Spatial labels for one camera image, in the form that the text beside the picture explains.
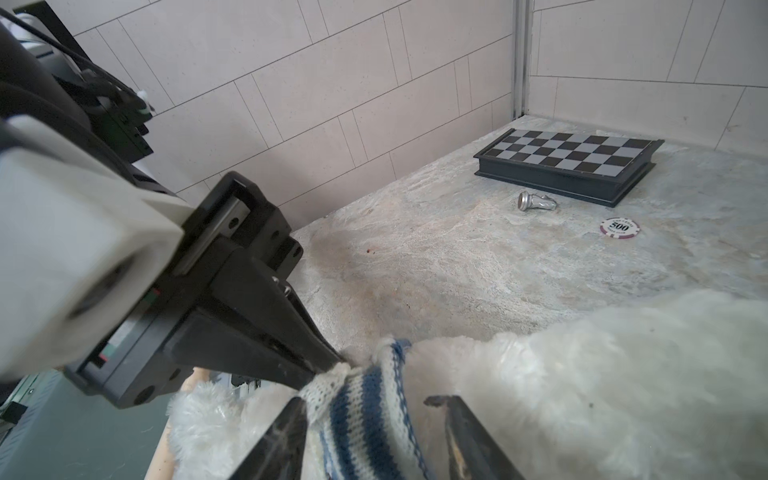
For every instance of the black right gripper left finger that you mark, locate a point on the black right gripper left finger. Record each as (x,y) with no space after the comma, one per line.
(279,452)

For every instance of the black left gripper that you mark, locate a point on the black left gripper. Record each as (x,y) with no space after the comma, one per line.
(225,288)

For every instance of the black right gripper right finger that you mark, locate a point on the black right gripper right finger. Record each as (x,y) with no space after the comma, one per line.
(473,453)

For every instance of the blue white striped knit sweater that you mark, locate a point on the blue white striped knit sweater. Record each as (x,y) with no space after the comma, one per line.
(361,418)

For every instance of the white plush teddy bear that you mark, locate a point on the white plush teddy bear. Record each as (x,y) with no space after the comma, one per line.
(671,388)

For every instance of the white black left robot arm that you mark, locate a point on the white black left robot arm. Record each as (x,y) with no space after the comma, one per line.
(45,75)

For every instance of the small silver metal jar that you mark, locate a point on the small silver metal jar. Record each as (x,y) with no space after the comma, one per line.
(530,201)

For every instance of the purple white poker chip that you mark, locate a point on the purple white poker chip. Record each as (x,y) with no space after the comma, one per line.
(620,228)

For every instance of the folded black chess board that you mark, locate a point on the folded black chess board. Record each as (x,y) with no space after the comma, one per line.
(594,168)

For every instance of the beige wooden handle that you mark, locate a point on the beige wooden handle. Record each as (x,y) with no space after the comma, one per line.
(162,464)

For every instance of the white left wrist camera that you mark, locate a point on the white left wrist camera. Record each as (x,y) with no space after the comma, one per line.
(80,245)

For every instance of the aluminium corner frame post left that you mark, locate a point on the aluminium corner frame post left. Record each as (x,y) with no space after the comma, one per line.
(521,44)

